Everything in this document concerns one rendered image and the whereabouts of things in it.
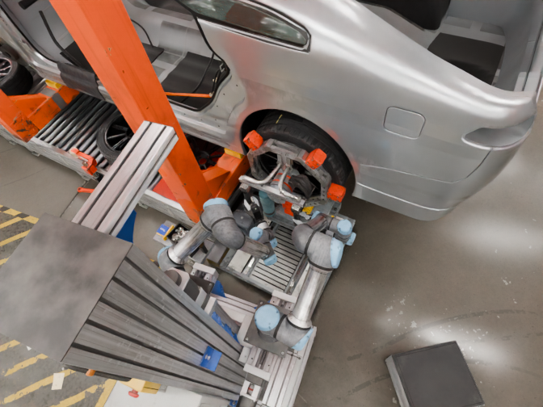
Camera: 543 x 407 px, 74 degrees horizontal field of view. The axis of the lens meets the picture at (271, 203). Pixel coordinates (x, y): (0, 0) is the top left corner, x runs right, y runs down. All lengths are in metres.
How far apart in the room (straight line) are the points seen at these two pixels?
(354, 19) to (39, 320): 1.45
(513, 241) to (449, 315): 0.81
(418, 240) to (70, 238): 2.61
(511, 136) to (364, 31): 0.78
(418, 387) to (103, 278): 1.96
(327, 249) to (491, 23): 2.41
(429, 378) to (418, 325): 0.50
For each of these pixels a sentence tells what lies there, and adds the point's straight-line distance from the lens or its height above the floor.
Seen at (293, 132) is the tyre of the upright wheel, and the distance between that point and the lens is 2.02.
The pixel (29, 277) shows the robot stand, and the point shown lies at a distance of 0.90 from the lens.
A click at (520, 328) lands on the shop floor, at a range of 3.07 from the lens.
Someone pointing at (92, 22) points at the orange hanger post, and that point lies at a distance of 1.46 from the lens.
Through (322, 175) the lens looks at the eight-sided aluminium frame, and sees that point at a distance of 2.09.
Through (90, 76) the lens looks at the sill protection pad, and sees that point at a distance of 3.23.
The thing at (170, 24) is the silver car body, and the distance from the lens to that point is 3.53.
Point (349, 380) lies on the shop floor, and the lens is 2.70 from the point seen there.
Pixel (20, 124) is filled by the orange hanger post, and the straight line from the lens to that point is 3.72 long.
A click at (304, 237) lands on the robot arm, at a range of 1.53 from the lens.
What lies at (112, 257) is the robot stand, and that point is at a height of 2.03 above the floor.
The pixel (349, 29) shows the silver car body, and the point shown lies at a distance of 1.64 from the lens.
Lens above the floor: 2.68
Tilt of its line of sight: 59 degrees down
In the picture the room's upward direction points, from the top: 12 degrees counter-clockwise
